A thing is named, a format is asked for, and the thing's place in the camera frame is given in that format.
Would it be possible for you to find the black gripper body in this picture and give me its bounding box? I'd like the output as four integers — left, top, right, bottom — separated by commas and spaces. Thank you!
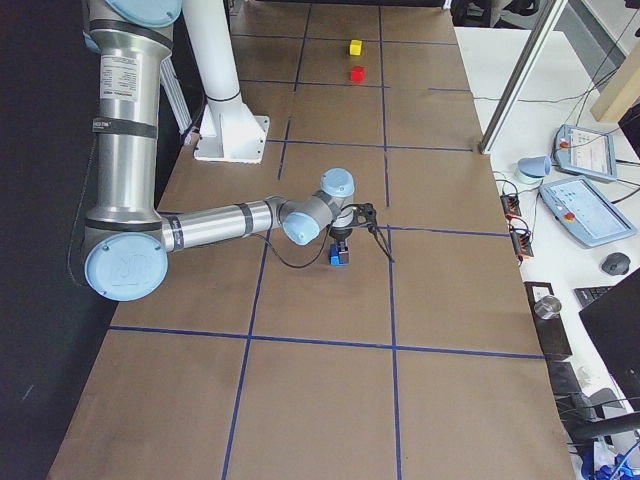
330, 226, 353, 246

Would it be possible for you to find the blue wooden block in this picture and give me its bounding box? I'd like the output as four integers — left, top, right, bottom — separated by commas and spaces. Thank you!
329, 244, 343, 266

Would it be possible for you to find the red wooden block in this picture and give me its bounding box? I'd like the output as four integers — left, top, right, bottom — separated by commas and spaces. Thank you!
350, 65, 366, 83

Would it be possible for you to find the yellow wooden block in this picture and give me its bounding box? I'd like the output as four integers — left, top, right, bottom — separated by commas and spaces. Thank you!
349, 39, 363, 56

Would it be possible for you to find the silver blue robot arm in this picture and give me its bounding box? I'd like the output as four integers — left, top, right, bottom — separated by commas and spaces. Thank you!
83, 1, 355, 301

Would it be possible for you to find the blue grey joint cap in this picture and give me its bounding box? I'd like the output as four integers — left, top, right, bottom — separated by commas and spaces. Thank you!
515, 155, 552, 184

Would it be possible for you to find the steel cup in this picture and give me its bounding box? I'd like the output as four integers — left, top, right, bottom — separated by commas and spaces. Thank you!
534, 295, 562, 320

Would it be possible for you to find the black box under cup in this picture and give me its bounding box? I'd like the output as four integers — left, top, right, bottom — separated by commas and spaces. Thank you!
524, 281, 572, 361

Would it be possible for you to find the teach pendant near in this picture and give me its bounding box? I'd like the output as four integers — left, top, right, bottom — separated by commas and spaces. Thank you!
539, 176, 637, 248

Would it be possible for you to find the teach pendant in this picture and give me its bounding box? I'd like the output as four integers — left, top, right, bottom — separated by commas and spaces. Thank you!
539, 176, 637, 248
552, 124, 618, 182

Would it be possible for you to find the black keyboard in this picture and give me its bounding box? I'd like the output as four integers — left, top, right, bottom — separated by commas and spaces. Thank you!
573, 286, 613, 308

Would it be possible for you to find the teach pendant far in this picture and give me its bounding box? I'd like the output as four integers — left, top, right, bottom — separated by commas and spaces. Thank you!
552, 124, 618, 182

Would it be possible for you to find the black computer mouse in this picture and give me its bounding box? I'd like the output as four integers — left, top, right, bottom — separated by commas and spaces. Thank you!
600, 252, 631, 276

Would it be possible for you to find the black monitor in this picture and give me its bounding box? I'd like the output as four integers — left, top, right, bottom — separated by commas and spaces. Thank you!
579, 270, 640, 411

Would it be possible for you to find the wooden board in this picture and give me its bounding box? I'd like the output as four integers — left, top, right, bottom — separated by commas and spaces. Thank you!
591, 43, 640, 123

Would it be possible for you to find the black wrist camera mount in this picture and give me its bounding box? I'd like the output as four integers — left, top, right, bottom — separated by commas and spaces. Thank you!
349, 203, 378, 232

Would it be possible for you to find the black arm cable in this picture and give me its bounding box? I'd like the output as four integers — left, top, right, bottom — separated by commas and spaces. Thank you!
263, 199, 396, 270

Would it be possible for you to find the white mounting base plate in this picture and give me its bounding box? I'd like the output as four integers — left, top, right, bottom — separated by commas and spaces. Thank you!
194, 103, 270, 164

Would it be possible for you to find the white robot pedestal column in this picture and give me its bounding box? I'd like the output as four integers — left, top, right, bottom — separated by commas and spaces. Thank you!
182, 0, 241, 102

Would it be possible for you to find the aluminium frame post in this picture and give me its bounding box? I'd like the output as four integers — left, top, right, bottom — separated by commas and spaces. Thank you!
478, 0, 568, 154

